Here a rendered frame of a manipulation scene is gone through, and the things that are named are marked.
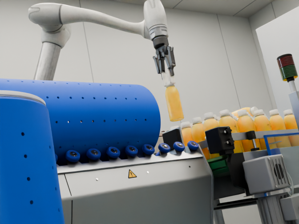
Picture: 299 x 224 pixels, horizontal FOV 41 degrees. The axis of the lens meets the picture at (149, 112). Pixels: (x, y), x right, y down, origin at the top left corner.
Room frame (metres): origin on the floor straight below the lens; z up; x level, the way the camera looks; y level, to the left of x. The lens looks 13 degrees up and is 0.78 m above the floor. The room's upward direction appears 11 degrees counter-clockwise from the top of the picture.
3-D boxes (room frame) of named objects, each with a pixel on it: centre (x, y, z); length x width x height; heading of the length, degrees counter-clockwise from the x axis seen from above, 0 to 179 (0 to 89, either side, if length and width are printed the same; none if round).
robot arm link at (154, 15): (1.87, -0.12, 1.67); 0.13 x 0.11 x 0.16; 177
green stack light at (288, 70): (1.62, -0.60, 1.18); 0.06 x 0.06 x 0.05
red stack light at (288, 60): (1.62, -0.60, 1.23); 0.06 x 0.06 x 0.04
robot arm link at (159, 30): (1.85, -0.12, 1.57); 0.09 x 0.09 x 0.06
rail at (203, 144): (1.69, -0.13, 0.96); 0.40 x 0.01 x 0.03; 41
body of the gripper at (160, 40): (1.85, -0.12, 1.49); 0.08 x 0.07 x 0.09; 41
